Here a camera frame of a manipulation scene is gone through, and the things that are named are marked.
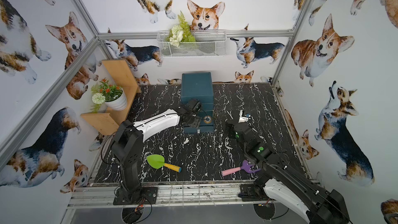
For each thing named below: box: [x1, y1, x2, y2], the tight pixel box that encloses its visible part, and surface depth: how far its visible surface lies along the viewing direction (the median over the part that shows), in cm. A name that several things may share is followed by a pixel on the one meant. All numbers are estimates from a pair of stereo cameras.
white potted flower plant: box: [91, 77, 128, 114], surface depth 91 cm
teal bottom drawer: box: [182, 110, 215, 134], surface depth 102 cm
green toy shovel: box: [146, 154, 182, 173], surface depth 85 cm
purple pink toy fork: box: [221, 159, 262, 177], surface depth 83 cm
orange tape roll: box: [203, 115, 212, 124], surface depth 102 cm
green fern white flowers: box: [165, 10, 197, 48], surface depth 82 cm
